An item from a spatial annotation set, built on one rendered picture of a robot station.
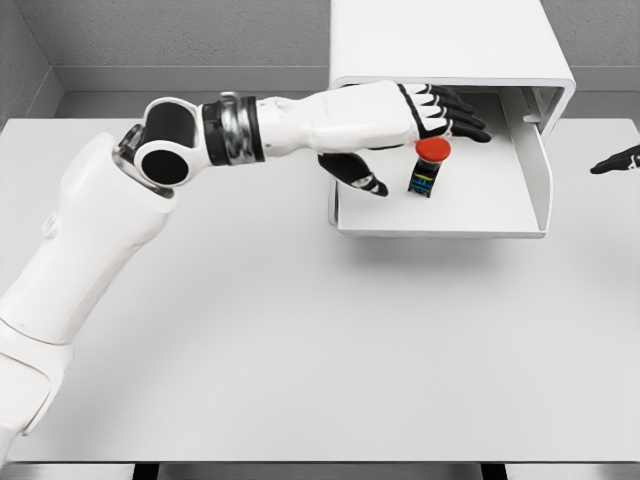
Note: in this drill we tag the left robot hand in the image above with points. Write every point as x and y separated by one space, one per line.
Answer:
370 117

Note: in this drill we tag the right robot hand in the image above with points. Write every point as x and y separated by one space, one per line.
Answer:
620 162

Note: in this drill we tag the red button load switch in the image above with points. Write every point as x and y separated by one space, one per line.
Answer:
429 167

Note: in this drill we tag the white cabinet drawer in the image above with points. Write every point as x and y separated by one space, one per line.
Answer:
475 200

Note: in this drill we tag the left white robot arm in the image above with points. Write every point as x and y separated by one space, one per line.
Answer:
100 210

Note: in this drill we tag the white tabletop storage cabinet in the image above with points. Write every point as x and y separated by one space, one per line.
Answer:
440 45

